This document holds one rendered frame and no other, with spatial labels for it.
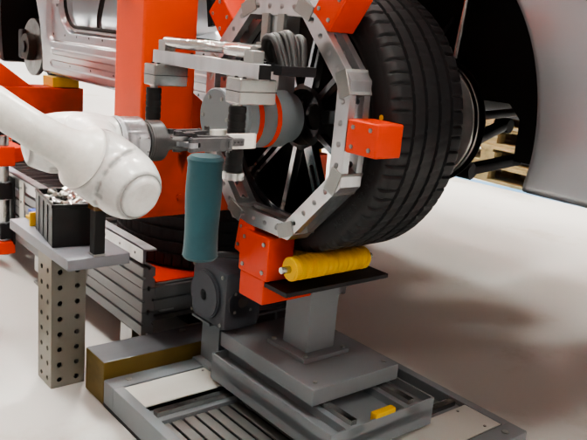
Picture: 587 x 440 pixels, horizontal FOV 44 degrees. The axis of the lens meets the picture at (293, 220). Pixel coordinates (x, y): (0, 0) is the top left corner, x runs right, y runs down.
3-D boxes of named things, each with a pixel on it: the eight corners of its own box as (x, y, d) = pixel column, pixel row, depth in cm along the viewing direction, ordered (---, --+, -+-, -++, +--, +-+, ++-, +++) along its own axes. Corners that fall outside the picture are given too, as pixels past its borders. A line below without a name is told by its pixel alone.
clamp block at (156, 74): (188, 87, 170) (189, 64, 169) (153, 85, 164) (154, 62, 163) (176, 85, 174) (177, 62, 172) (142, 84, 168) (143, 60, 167)
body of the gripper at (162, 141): (129, 157, 135) (173, 155, 141) (152, 165, 129) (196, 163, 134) (131, 117, 133) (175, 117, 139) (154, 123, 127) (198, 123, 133)
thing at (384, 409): (430, 427, 189) (435, 393, 186) (328, 469, 166) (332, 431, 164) (307, 354, 226) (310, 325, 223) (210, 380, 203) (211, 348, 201)
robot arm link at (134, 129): (123, 172, 125) (154, 170, 129) (125, 119, 123) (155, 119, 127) (100, 161, 132) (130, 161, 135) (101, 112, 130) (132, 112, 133)
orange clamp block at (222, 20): (258, 21, 180) (245, -6, 184) (231, 18, 175) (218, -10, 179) (245, 40, 185) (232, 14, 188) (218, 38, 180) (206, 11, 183)
